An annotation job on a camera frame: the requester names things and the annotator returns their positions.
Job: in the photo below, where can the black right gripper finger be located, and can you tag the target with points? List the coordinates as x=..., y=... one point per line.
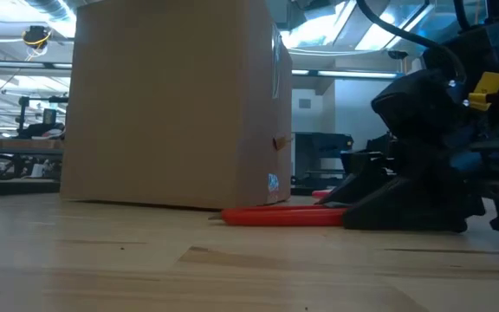
x=362, y=177
x=414, y=208

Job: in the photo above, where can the red box cutter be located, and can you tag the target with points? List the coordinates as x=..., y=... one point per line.
x=275, y=216

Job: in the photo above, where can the brown cardboard box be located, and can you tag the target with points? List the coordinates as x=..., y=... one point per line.
x=167, y=108

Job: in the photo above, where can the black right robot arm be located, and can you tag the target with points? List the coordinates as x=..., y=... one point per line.
x=483, y=47

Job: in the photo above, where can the black background cabinet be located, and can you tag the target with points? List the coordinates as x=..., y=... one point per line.
x=319, y=156

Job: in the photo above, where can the clear packing tape strip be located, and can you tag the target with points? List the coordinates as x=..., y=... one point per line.
x=276, y=60

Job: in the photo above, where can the wooden background workbench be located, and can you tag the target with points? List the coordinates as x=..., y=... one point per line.
x=15, y=145

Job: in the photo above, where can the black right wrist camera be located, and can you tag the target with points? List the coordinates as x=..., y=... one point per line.
x=414, y=104

